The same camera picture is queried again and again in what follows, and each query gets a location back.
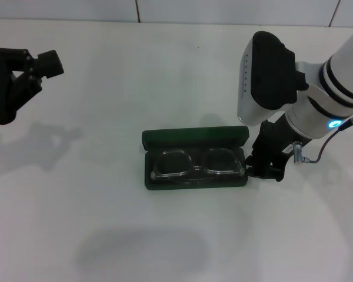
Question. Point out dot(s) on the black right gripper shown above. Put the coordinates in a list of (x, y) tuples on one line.
[(273, 141)]

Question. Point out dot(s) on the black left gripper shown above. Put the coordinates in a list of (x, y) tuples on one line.
[(0, 88)]

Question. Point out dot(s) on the clear plastic glasses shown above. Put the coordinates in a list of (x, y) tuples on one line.
[(194, 169)]

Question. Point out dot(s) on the green glasses case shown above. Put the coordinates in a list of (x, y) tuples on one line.
[(194, 135)]

